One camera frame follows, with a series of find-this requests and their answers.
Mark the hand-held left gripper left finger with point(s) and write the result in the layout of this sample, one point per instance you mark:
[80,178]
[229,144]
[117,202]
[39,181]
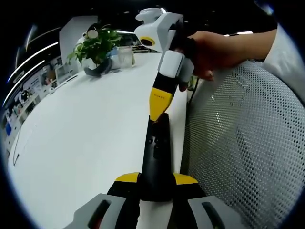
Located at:
[114,202]

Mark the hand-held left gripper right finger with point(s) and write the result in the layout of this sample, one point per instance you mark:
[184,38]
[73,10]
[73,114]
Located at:
[195,205]

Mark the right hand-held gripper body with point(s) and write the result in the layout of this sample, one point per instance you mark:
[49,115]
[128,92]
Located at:
[159,31]

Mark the black remote control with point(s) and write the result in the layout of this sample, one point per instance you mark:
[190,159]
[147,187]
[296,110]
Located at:
[157,162]

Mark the person's right hand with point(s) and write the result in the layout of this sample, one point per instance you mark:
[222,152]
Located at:
[219,52]

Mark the clear glass cup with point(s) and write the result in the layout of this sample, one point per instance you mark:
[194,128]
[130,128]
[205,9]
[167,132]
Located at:
[126,58]

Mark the green potted plant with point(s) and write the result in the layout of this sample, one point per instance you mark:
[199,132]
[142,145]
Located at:
[95,50]

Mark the grey mesh office chair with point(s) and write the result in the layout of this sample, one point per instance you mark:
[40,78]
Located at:
[245,148]

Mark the blue box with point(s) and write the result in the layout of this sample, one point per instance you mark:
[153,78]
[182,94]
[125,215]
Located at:
[8,128]

